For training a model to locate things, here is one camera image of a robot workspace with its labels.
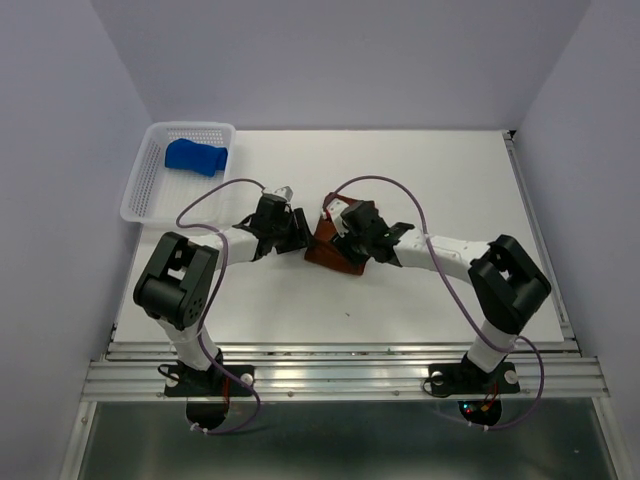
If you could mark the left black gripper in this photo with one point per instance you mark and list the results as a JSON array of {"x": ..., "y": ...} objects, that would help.
[{"x": 300, "y": 237}]

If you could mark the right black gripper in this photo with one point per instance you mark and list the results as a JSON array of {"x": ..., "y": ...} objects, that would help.
[{"x": 345, "y": 242}]

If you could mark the brown towel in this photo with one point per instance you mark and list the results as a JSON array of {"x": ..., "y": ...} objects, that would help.
[{"x": 324, "y": 254}]

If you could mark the blue towel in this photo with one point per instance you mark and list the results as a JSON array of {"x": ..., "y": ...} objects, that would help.
[{"x": 186, "y": 155}]

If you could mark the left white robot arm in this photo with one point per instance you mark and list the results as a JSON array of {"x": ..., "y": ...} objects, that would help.
[{"x": 182, "y": 278}]

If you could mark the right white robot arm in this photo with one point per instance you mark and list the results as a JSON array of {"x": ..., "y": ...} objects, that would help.
[{"x": 509, "y": 286}]

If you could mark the white plastic basket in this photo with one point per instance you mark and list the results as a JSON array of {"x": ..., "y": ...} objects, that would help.
[{"x": 155, "y": 194}]

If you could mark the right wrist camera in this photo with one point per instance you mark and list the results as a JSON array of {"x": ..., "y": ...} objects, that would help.
[{"x": 333, "y": 214}]

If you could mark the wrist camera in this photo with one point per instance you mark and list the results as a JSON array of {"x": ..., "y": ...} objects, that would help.
[
  {"x": 284, "y": 192},
  {"x": 333, "y": 214}
]

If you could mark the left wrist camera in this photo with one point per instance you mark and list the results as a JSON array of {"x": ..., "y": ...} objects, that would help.
[{"x": 284, "y": 192}]

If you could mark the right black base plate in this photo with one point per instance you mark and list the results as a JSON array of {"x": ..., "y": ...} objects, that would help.
[{"x": 465, "y": 379}]

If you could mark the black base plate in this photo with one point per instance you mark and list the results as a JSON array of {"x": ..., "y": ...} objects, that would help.
[
  {"x": 465, "y": 379},
  {"x": 240, "y": 381}
]

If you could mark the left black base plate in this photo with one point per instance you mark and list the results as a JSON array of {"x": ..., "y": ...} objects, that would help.
[{"x": 240, "y": 381}]

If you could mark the aluminium rail frame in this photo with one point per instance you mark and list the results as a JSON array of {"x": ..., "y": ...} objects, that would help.
[{"x": 353, "y": 410}]

